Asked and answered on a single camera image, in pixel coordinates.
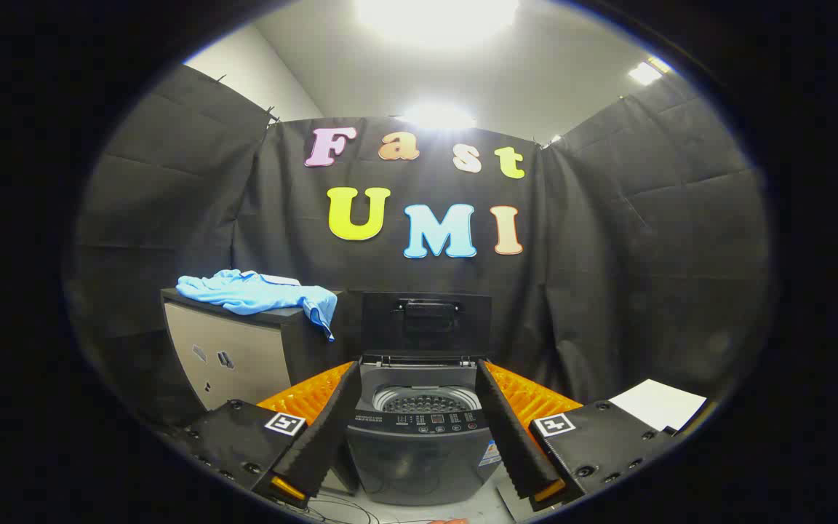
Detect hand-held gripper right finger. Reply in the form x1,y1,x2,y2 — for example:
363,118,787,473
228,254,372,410
474,358,682,512

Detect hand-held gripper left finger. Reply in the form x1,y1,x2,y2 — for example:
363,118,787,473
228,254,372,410
172,359,363,510

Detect dark grey washing machine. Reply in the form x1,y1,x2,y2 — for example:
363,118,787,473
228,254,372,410
345,353,503,507

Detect tinted washing machine lid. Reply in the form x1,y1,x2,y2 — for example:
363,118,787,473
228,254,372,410
361,291,493,359

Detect light blue polo shirt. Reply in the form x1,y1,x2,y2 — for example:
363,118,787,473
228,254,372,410
175,269,338,343

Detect dark grey cabinet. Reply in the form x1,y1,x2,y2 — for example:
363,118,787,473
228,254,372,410
161,287,351,412

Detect white paper sheet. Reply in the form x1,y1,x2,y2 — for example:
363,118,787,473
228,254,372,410
608,378,707,432

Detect small ceiling light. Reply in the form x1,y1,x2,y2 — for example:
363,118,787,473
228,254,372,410
399,102,478,132

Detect rectangular ceiling light panel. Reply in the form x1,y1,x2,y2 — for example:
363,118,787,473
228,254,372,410
626,61,664,87

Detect large round ceiling light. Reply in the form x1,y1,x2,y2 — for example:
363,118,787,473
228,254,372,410
354,0,522,46

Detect thin black floor cables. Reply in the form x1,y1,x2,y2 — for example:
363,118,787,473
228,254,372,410
301,491,385,524

